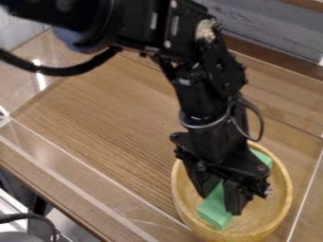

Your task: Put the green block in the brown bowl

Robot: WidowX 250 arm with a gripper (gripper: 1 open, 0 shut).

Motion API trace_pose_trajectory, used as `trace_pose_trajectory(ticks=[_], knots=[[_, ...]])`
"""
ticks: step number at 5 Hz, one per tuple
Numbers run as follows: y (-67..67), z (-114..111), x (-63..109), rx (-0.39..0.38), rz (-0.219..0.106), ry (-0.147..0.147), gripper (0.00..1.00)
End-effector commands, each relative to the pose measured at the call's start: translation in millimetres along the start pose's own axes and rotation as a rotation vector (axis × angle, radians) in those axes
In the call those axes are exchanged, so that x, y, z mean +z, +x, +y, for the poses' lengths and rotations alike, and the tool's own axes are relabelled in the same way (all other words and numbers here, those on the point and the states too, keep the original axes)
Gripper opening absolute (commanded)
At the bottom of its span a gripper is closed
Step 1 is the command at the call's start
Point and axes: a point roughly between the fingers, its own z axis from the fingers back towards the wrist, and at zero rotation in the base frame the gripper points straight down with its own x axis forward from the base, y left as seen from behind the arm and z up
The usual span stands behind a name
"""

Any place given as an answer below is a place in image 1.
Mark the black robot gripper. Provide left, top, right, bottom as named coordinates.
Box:
left=171, top=117, right=270, bottom=216

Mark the green rectangular block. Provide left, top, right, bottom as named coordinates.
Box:
left=196, top=147, right=275, bottom=231

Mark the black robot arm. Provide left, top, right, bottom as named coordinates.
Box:
left=0, top=0, right=270, bottom=216

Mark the brown wooden bowl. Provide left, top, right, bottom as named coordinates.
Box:
left=172, top=142, right=292, bottom=242

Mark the clear acrylic tray enclosure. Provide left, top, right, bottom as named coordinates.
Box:
left=0, top=9, right=323, bottom=242

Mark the black metal mount with screw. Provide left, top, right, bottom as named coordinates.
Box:
left=27, top=219, right=71, bottom=242

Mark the black cable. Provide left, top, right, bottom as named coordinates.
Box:
left=0, top=213, right=60, bottom=242

